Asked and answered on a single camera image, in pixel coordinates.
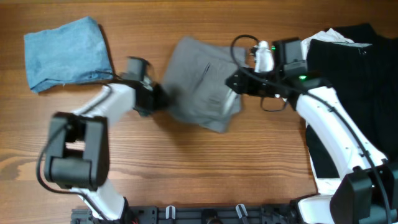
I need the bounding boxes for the black base rail with clips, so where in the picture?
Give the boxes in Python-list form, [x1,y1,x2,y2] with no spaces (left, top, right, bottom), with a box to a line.
[70,202,330,224]

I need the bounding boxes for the folded blue denim garment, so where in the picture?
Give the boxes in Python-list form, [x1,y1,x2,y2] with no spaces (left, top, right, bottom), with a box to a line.
[24,17,113,93]

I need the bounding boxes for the grey shorts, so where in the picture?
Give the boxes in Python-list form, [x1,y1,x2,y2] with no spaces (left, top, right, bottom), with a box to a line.
[162,37,242,133]

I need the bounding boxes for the black garment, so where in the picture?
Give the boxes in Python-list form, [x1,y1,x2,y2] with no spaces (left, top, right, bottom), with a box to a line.
[306,24,397,162]

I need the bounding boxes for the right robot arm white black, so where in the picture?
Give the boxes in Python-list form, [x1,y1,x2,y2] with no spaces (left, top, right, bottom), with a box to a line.
[225,38,397,223]

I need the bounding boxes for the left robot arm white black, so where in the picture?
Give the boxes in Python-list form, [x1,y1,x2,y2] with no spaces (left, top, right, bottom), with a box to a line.
[35,57,169,223]

